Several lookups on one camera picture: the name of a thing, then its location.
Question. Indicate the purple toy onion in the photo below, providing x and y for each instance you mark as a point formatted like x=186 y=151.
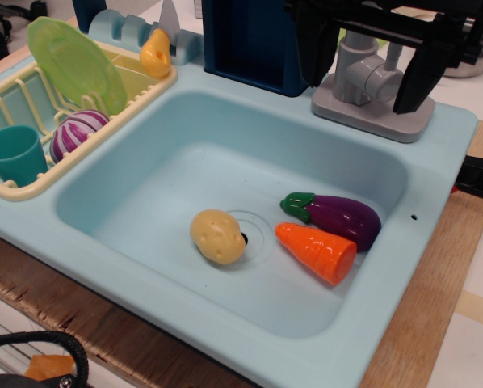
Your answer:
x=74 y=130

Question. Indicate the yellow dish rack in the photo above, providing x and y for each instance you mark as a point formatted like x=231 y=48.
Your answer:
x=27 y=97

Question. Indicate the dark blue plastic box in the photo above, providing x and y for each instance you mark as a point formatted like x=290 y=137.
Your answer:
x=252 y=42

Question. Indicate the black clamp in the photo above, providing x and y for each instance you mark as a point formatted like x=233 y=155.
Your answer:
x=470 y=177

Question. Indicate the orange object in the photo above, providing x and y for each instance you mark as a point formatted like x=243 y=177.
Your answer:
x=44 y=367

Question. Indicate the toy potato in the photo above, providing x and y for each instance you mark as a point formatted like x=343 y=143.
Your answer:
x=218 y=236

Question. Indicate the light blue toy sink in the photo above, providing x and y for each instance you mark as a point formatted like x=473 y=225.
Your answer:
x=119 y=223

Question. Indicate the grey toy knife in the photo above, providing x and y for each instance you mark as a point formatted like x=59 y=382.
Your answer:
x=169 y=21

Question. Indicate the teal plastic cup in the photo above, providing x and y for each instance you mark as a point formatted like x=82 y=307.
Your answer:
x=21 y=155

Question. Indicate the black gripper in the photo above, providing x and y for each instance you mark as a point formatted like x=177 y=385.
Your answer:
x=443 y=34

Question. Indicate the green plastic plate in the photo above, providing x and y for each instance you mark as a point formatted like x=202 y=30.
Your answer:
x=75 y=64

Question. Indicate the purple toy eggplant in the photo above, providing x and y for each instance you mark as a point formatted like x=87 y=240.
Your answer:
x=342 y=216

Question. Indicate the yellow toy pear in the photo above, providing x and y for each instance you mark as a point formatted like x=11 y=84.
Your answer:
x=155 y=54

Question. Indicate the grey toy faucet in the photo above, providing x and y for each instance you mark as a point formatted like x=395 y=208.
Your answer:
x=363 y=89

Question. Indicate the orange toy carrot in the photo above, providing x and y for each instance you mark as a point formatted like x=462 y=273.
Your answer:
x=329 y=256

